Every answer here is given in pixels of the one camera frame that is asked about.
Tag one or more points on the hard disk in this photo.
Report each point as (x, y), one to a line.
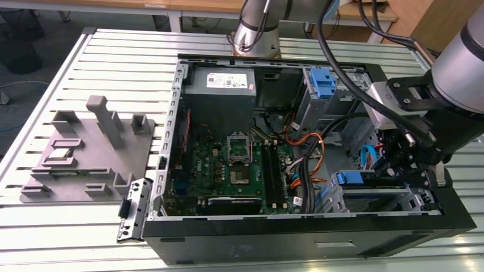
(349, 178)

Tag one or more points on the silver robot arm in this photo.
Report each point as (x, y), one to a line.
(461, 71)

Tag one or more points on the grey metal disk bay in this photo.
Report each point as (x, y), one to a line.
(377, 192)

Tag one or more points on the grey metal drive cage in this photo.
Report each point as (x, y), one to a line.
(321, 113)

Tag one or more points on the blue drive latch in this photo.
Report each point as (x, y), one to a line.
(321, 85)

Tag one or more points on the black RAM slot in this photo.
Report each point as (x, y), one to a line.
(280, 173)
(268, 173)

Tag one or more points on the brown wooden cabinet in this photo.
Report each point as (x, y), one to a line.
(435, 17)

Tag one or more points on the CPU socket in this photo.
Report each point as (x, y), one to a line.
(240, 175)

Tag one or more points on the wooden desk white legs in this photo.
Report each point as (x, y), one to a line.
(348, 12)

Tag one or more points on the black open PC case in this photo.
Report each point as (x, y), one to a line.
(264, 238)

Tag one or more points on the black graphics card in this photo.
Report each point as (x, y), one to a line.
(233, 205)

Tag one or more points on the power supply unit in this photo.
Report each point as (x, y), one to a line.
(219, 107)

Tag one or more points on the green motherboard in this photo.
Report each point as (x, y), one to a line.
(205, 181)

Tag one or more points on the grey hinged card latch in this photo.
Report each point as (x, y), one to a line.
(137, 204)

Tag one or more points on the grey parts rack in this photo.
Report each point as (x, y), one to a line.
(95, 158)

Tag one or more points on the green RAM stick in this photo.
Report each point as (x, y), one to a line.
(64, 172)

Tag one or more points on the silver CPU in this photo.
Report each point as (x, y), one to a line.
(59, 153)

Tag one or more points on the black bin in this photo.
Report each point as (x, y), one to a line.
(20, 56)

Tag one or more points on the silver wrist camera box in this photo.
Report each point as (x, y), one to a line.
(381, 102)

